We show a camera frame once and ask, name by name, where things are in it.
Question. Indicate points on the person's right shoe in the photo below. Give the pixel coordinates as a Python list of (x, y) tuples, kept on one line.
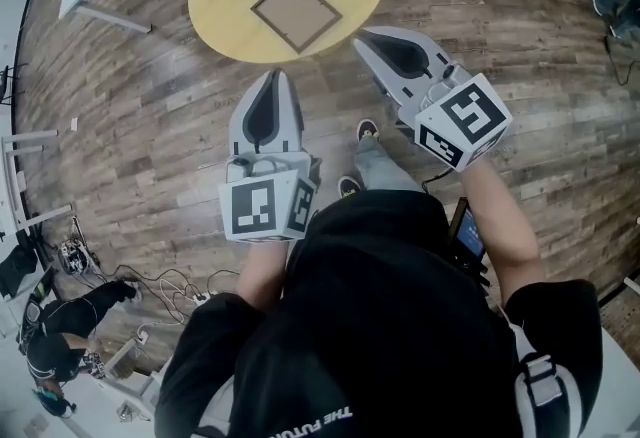
[(367, 128)]

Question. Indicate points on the person's left forearm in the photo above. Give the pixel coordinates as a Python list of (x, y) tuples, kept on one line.
[(262, 273)]

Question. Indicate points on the person's right forearm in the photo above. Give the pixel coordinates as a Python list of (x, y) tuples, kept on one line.
[(500, 226)]

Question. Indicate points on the black screen device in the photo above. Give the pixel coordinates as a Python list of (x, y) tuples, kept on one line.
[(470, 236)]

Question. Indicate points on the black folding chair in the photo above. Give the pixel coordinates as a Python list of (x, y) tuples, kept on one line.
[(7, 86)]

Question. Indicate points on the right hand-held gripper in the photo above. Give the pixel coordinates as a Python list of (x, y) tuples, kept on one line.
[(470, 116)]

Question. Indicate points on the person's left shoe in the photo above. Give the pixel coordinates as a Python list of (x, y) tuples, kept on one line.
[(350, 187)]

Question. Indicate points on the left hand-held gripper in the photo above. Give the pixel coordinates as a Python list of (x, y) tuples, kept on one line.
[(255, 208)]

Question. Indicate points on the white power strip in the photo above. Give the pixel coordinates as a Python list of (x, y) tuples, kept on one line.
[(201, 298)]

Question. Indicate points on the black bag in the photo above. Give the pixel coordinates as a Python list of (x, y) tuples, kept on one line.
[(17, 271)]

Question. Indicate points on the person's black shirt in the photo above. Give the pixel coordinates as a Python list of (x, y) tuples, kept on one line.
[(375, 316)]

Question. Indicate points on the white table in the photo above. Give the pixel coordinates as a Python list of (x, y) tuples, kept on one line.
[(150, 383)]

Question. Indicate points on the dark framed picture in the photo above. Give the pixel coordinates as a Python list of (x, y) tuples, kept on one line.
[(295, 11)]

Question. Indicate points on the person's shoe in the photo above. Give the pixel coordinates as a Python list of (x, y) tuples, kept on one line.
[(350, 187), (367, 128)]

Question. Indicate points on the small white floor tag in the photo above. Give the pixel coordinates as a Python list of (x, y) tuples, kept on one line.
[(74, 124)]

